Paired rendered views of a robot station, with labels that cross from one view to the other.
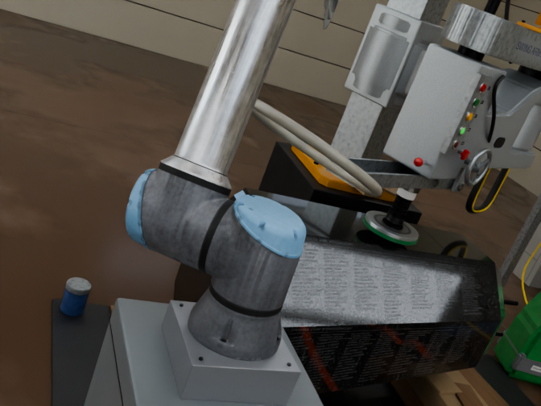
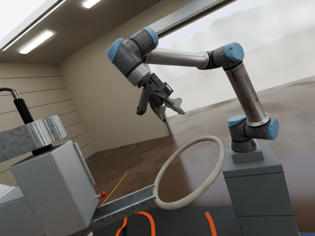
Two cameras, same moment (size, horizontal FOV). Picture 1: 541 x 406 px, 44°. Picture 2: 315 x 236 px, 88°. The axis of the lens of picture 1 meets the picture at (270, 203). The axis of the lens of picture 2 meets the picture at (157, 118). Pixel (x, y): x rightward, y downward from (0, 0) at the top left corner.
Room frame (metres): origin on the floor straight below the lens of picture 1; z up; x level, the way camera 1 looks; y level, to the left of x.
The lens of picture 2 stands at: (2.46, 0.56, 1.62)
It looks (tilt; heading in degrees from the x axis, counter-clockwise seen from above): 9 degrees down; 229
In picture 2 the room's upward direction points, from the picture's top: 20 degrees counter-clockwise
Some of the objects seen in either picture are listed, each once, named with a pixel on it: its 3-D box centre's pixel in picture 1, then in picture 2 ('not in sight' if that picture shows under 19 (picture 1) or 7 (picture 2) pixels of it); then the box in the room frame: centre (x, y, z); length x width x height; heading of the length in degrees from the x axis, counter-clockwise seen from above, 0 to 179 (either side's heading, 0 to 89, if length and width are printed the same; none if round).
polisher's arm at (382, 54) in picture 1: (430, 76); not in sight; (3.12, -0.48, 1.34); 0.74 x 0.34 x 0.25; 60
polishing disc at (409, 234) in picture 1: (391, 225); not in sight; (2.38, -0.46, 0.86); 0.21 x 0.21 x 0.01
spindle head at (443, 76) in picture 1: (452, 118); (48, 194); (2.44, -0.51, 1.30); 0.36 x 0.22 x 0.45; 142
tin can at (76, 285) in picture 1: (75, 296); not in sight; (2.36, 0.62, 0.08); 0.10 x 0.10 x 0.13
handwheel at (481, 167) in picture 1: (470, 163); not in sight; (2.40, -0.63, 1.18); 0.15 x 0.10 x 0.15; 142
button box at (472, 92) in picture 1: (465, 114); (79, 166); (2.25, -0.50, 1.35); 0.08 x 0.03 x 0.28; 142
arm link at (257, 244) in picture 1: (256, 249); (239, 127); (1.17, -0.01, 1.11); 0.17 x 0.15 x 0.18; 80
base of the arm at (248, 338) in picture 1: (241, 311); (242, 142); (1.16, -0.02, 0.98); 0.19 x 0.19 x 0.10
